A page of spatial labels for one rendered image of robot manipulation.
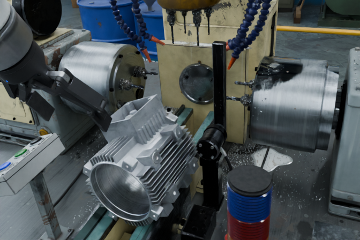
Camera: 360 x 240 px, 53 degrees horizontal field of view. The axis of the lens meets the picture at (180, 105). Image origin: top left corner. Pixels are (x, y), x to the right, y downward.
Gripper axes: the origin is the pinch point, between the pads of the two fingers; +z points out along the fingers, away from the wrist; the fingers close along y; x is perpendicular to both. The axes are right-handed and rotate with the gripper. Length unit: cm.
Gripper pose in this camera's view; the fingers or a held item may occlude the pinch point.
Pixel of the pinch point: (75, 117)
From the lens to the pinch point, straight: 72.6
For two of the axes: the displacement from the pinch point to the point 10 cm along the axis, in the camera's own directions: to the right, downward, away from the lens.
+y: -9.2, -1.3, 3.6
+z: 2.5, 5.1, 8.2
